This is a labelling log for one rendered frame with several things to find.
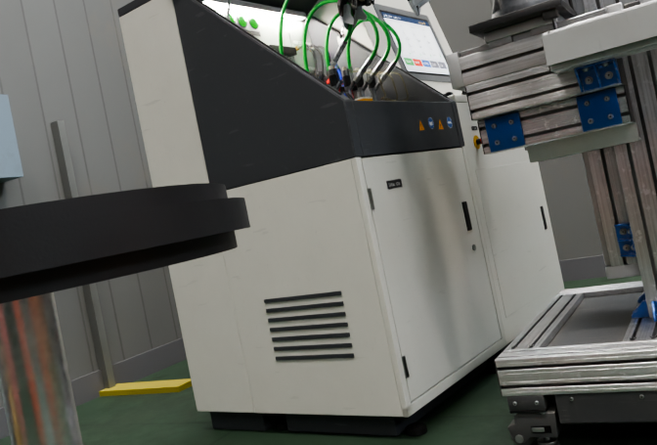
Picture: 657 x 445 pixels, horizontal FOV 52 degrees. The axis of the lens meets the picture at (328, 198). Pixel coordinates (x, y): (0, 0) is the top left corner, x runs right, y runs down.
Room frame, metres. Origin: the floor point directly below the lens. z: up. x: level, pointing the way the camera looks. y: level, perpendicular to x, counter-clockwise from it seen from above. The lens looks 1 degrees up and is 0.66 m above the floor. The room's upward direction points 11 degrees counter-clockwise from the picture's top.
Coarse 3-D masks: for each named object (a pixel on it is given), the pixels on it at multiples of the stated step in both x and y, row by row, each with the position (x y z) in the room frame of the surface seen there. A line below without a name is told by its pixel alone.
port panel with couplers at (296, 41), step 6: (294, 36) 2.61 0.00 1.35; (300, 36) 2.64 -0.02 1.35; (294, 42) 2.61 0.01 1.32; (300, 42) 2.64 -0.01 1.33; (306, 42) 2.67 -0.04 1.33; (300, 48) 2.59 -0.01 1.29; (306, 48) 2.63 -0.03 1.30; (312, 48) 2.67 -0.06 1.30; (300, 54) 2.63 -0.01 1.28; (312, 54) 2.69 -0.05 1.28; (294, 60) 2.59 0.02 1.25; (300, 60) 2.62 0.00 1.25; (312, 60) 2.68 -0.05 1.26; (300, 66) 2.61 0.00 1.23; (312, 66) 2.67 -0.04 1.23; (312, 72) 2.63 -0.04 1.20; (318, 72) 2.66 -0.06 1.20
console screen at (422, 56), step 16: (384, 16) 2.75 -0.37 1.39; (400, 16) 2.86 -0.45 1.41; (416, 16) 3.00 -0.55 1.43; (400, 32) 2.80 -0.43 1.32; (416, 32) 2.92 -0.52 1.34; (432, 32) 3.05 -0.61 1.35; (416, 48) 2.86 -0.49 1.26; (432, 48) 2.98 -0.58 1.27; (400, 64) 2.68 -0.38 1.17; (416, 64) 2.79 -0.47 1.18; (432, 64) 2.91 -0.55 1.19; (432, 80) 2.84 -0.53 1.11; (448, 80) 2.97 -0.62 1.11
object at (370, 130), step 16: (368, 112) 1.94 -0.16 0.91; (384, 112) 2.01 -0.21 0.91; (400, 112) 2.08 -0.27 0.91; (416, 112) 2.17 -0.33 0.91; (432, 112) 2.25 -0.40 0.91; (448, 112) 2.34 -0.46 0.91; (368, 128) 1.92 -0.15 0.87; (384, 128) 1.99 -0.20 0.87; (400, 128) 2.07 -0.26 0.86; (416, 128) 2.15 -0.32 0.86; (448, 128) 2.32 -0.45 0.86; (368, 144) 1.91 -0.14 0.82; (384, 144) 1.98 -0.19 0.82; (400, 144) 2.05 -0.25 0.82; (416, 144) 2.13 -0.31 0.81; (432, 144) 2.22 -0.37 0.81; (448, 144) 2.31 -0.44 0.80
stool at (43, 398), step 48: (144, 192) 0.41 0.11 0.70; (192, 192) 0.45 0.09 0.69; (0, 240) 0.35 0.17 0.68; (48, 240) 0.36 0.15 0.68; (96, 240) 0.37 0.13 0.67; (144, 240) 0.39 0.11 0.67; (192, 240) 0.44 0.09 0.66; (0, 288) 0.36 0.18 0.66; (48, 288) 0.37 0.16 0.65; (0, 336) 0.49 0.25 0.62; (48, 336) 0.50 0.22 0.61; (0, 384) 0.49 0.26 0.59; (48, 384) 0.49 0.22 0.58; (48, 432) 0.49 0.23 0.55
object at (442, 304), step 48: (384, 192) 1.94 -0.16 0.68; (432, 192) 2.16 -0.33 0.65; (384, 240) 1.90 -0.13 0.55; (432, 240) 2.11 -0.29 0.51; (480, 240) 2.38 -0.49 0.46; (432, 288) 2.06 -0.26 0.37; (480, 288) 2.32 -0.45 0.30; (432, 336) 2.02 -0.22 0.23; (480, 336) 2.26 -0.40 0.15; (432, 384) 1.97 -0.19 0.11
